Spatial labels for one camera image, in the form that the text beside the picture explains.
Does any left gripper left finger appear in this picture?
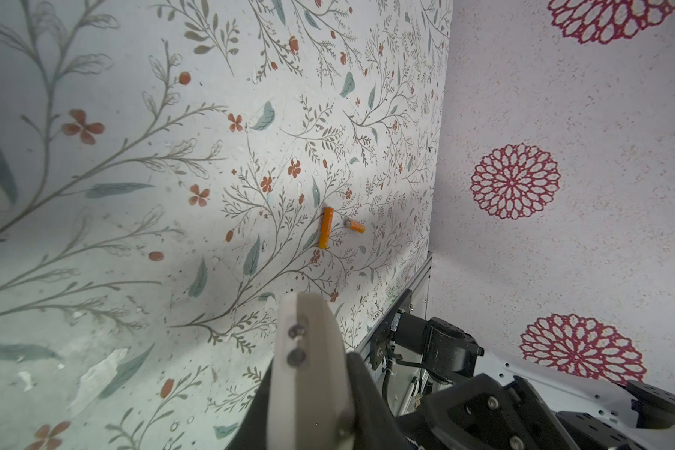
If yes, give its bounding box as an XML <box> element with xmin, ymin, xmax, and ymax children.
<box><xmin>226</xmin><ymin>362</ymin><xmax>273</xmax><ymax>450</ymax></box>

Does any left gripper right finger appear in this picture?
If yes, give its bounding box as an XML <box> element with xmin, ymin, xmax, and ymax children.
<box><xmin>346</xmin><ymin>352</ymin><xmax>413</xmax><ymax>450</ymax></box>

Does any white remote control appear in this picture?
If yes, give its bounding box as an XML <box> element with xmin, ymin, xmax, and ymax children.
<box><xmin>266</xmin><ymin>292</ymin><xmax>356</xmax><ymax>449</ymax></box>

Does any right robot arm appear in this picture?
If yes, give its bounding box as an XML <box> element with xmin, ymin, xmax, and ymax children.
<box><xmin>360</xmin><ymin>291</ymin><xmax>675</xmax><ymax>449</ymax></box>

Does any orange battery right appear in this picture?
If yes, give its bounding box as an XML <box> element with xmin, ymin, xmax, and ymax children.
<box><xmin>345</xmin><ymin>219</ymin><xmax>367</xmax><ymax>234</ymax></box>

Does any orange battery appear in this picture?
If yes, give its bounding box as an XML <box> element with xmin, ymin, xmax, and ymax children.
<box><xmin>345</xmin><ymin>219</ymin><xmax>367</xmax><ymax>234</ymax></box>
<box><xmin>318</xmin><ymin>206</ymin><xmax>335</xmax><ymax>249</ymax></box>

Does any orange battery left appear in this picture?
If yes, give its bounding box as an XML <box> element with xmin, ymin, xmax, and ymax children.
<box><xmin>318</xmin><ymin>206</ymin><xmax>335</xmax><ymax>249</ymax></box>

